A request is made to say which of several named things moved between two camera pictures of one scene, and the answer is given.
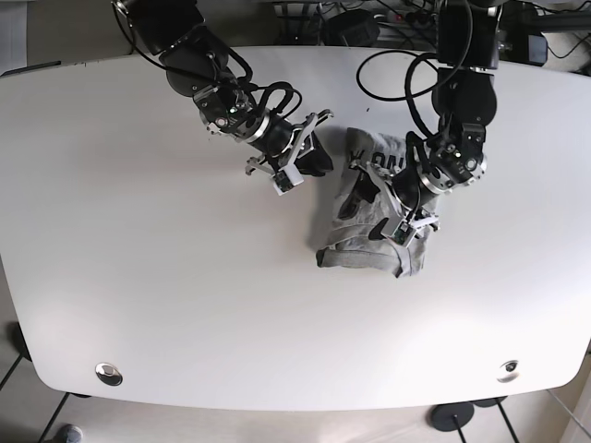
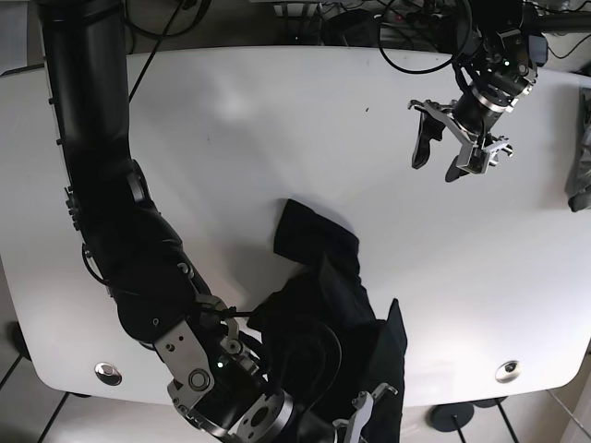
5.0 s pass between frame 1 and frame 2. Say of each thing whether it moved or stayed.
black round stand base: stayed
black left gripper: moved
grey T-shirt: moved
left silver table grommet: stayed
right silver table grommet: stayed
